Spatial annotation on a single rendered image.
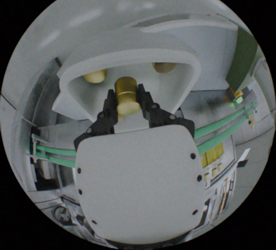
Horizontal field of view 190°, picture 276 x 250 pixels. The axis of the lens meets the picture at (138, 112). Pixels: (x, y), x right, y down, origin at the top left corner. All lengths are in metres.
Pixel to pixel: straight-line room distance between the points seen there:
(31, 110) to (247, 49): 1.08
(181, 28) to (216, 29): 0.10
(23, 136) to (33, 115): 0.20
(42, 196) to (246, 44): 1.20
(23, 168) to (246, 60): 1.11
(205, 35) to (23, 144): 0.92
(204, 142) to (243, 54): 0.32
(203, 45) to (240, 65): 0.18
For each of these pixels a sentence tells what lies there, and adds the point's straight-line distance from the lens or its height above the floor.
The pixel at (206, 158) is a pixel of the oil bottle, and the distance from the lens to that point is 0.46.
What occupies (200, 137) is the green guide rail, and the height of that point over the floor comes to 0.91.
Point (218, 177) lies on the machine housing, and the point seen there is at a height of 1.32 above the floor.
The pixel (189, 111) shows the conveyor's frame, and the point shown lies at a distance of 0.28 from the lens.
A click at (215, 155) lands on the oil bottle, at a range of 0.51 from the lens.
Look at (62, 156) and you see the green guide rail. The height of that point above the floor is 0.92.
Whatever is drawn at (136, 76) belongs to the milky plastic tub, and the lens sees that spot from 0.18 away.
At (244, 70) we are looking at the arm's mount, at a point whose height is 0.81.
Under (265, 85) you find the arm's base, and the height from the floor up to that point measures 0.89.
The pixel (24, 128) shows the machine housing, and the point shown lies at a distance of 0.75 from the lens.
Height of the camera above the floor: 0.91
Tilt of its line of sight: 26 degrees down
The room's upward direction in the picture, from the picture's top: 170 degrees clockwise
